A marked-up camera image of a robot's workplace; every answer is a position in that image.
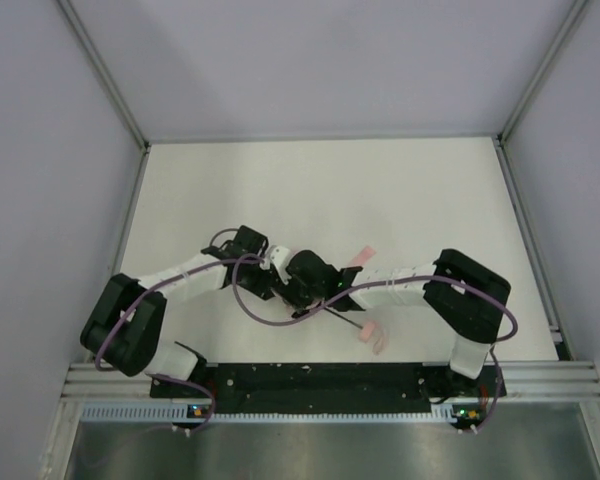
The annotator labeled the aluminium frame post left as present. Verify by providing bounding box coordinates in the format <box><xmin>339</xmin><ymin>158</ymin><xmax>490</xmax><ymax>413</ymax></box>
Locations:
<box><xmin>54</xmin><ymin>0</ymin><xmax>150</xmax><ymax>153</ymax></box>

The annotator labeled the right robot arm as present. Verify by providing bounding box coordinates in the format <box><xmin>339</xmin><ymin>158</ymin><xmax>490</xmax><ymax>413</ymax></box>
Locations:
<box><xmin>269</xmin><ymin>246</ymin><xmax>511</xmax><ymax>380</ymax></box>

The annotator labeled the aluminium frame post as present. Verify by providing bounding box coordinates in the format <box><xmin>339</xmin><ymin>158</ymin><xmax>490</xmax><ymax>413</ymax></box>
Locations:
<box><xmin>54</xmin><ymin>0</ymin><xmax>150</xmax><ymax>153</ymax></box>
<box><xmin>494</xmin><ymin>0</ymin><xmax>593</xmax><ymax>149</ymax></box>

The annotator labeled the pink and black folding umbrella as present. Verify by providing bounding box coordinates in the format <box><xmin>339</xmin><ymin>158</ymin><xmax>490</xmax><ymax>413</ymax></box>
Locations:
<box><xmin>279</xmin><ymin>244</ymin><xmax>392</xmax><ymax>356</ymax></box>

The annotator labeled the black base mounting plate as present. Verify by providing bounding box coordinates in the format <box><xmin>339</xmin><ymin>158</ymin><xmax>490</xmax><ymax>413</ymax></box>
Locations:
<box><xmin>149</xmin><ymin>361</ymin><xmax>507</xmax><ymax>414</ymax></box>

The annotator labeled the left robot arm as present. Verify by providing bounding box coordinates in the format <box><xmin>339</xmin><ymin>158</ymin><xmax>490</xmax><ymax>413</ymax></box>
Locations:
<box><xmin>80</xmin><ymin>226</ymin><xmax>269</xmax><ymax>380</ymax></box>

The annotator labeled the aluminium frame post right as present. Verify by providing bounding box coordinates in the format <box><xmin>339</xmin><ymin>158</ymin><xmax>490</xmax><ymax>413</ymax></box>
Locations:
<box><xmin>494</xmin><ymin>0</ymin><xmax>593</xmax><ymax>149</ymax></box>

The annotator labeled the grey slotted cable duct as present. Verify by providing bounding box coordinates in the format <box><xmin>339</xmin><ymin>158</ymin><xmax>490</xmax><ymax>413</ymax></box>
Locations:
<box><xmin>79</xmin><ymin>397</ymin><xmax>485</xmax><ymax>424</ymax></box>

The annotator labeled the aluminium frame rail front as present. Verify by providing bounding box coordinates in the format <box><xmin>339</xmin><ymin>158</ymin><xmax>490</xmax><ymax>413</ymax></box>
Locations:
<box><xmin>60</xmin><ymin>361</ymin><xmax>600</xmax><ymax>403</ymax></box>

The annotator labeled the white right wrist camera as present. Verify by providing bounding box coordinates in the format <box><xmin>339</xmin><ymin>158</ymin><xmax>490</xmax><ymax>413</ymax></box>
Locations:
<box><xmin>259</xmin><ymin>245</ymin><xmax>295</xmax><ymax>278</ymax></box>

